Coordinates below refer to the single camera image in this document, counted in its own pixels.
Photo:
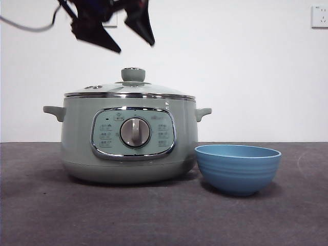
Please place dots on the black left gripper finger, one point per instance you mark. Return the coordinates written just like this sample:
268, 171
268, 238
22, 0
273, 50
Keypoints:
142, 23
94, 33

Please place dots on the glass lid with green knob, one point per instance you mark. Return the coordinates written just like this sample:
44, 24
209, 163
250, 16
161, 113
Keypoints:
133, 75

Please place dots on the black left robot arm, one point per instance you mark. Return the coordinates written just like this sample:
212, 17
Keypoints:
89, 6

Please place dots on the pale green electric steamer pot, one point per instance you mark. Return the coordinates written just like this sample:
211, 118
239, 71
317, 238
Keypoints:
77, 143

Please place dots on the blue ribbed bowl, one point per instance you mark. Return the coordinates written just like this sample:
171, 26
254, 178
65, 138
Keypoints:
238, 171

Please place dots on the white wall socket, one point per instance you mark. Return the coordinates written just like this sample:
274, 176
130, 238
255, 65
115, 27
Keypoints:
320, 16
112, 23

